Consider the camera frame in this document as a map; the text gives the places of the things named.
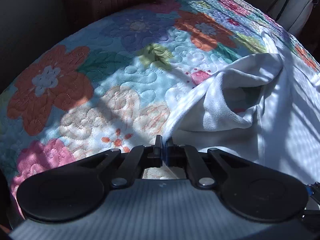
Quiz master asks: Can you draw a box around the white hanging garment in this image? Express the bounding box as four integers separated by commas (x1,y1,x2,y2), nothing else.
267,0,313,37

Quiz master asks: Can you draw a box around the white long sleeve shirt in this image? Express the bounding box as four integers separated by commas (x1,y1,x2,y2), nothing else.
163,28,319,184

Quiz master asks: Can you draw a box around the floral quilted bedspread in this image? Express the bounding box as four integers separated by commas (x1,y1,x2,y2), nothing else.
0,0,320,221

